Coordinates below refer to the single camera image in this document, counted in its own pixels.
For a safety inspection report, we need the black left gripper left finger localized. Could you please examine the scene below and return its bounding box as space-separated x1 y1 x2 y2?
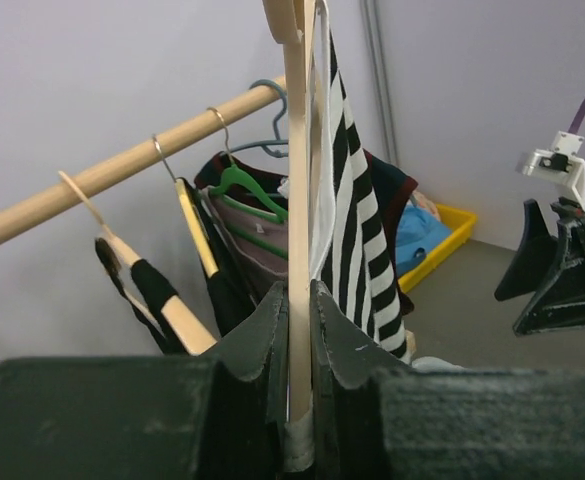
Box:
0 283 288 479

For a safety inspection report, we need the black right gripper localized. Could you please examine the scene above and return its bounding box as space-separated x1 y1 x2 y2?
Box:
494 197 585 335

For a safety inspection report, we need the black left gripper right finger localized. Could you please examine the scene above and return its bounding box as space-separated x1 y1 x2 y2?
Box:
310 281 585 479

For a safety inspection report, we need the black white striped tank top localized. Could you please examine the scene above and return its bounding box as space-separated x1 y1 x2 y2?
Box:
282 0 409 472

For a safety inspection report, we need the beige wooden hanger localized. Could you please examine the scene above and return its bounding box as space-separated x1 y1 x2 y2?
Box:
263 0 315 422

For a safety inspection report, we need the pink tank top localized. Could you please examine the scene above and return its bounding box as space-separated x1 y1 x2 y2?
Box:
199 188 288 299

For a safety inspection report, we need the yellow metal-hook hanger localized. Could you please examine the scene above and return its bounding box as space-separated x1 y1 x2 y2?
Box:
152 135 219 278

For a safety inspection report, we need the green plastic hanger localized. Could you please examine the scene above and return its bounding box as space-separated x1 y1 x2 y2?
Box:
206 107 290 261

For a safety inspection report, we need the blue plastic hanger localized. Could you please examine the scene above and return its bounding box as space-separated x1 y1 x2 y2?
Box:
230 79 288 158

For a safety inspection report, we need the yellow plastic bin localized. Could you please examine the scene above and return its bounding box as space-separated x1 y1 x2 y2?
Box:
399 204 477 292

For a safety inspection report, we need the navy maroon-trimmed jersey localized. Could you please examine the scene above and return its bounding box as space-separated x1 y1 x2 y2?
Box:
194 149 418 315

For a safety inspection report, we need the wooden clothes rack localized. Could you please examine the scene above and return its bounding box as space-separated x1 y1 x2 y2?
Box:
0 86 279 245

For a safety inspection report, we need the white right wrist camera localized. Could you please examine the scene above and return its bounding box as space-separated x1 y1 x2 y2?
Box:
517 131 585 210

